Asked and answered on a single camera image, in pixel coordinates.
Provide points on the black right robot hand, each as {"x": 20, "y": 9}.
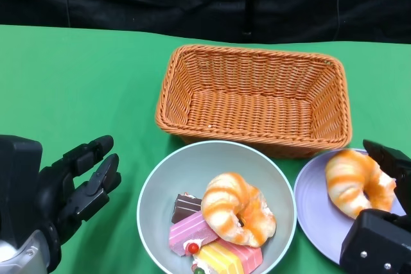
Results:
{"x": 372, "y": 242}

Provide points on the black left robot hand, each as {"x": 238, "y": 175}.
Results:
{"x": 74, "y": 184}

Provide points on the chocolate brown layered cake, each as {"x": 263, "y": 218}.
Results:
{"x": 184, "y": 205}

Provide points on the magenta pink layered cake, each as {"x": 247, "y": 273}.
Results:
{"x": 192, "y": 229}

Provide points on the pale green bowl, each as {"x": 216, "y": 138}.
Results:
{"x": 208, "y": 158}

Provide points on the yellow layered cake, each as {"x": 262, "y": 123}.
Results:
{"x": 218, "y": 258}

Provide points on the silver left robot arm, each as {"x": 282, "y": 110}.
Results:
{"x": 19, "y": 254}

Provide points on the lavender plate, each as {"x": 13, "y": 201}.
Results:
{"x": 311, "y": 210}

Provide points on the orange wicker basket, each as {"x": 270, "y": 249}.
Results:
{"x": 250, "y": 110}

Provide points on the green tablecloth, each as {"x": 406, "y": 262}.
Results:
{"x": 80, "y": 78}

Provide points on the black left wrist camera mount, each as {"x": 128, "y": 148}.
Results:
{"x": 19, "y": 174}

